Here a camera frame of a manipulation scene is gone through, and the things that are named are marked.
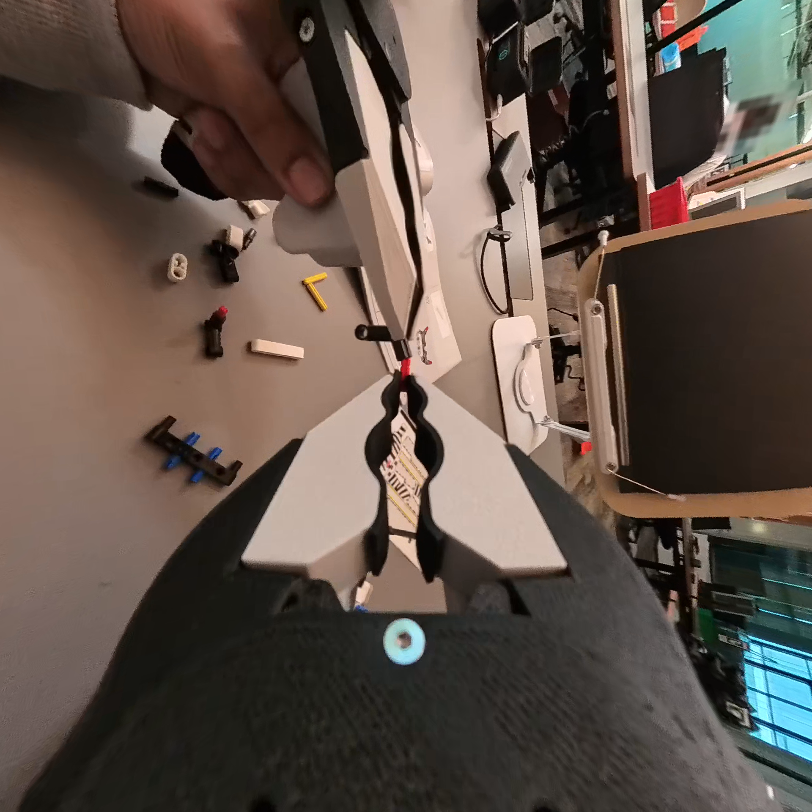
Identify lego instruction booklet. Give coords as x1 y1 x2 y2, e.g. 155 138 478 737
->
358 121 465 383

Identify black lego connector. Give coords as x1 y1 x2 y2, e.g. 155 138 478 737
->
354 323 413 360

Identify person's left forearm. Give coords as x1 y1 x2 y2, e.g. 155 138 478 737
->
0 0 155 113

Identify person's left hand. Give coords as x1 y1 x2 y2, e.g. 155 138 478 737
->
117 0 337 207

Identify black lego beam blue pins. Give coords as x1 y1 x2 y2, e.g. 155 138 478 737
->
143 415 246 492

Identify zebra striped sticker sheet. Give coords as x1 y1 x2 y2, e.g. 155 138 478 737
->
379 411 427 540

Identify black power bank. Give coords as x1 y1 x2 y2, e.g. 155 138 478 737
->
486 130 536 209

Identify black cable loop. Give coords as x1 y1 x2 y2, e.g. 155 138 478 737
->
478 227 518 316

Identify white stand base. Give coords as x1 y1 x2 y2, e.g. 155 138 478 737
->
490 316 566 455

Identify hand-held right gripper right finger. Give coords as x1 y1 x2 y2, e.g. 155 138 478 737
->
411 374 568 615

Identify red plastic crate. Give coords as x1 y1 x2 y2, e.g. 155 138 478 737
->
647 179 689 231

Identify black board wooden frame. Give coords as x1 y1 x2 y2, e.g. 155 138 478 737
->
578 199 812 523

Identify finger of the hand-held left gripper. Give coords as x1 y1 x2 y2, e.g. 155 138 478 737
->
332 28 427 343

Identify black camera battery charger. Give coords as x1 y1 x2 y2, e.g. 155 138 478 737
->
486 27 527 98
523 34 566 98

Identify black red lego piece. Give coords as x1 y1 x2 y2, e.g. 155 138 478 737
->
204 306 230 360

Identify black white lego subassembly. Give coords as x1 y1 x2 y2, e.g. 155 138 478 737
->
211 224 255 286

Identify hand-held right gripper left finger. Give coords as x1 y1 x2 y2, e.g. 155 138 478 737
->
241 374 403 612

